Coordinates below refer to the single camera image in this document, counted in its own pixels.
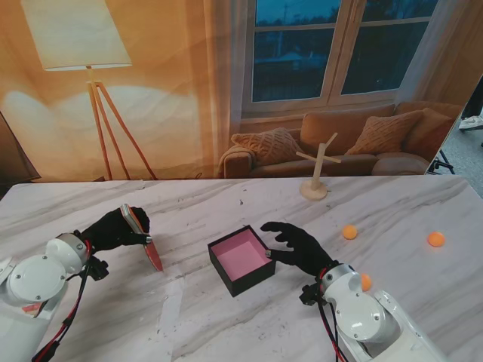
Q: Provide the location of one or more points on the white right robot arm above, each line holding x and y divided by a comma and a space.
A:
358, 313

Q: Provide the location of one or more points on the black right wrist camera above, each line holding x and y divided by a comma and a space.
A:
310, 296

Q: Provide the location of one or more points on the wooden mug tree stand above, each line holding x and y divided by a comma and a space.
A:
314, 193

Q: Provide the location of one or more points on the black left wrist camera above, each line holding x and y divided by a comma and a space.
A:
99, 268

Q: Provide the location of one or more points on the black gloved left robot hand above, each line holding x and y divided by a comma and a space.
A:
109, 232

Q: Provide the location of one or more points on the printed living room backdrop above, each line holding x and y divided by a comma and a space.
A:
170, 94

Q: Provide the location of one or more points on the black tripod stand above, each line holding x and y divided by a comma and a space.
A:
439, 163

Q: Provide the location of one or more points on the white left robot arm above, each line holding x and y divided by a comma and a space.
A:
37, 279

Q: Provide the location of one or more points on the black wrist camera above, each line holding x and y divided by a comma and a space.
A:
99, 268
310, 296

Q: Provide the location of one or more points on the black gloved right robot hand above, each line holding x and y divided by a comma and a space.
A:
307, 252

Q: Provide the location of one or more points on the person with white sneakers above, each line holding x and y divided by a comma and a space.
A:
471, 122

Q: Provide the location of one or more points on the red ping pong bat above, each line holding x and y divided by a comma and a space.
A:
154, 260

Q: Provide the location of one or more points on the orange ping pong ball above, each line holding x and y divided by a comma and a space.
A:
367, 282
435, 238
350, 231

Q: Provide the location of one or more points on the black box with pink lining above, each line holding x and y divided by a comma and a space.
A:
241, 260

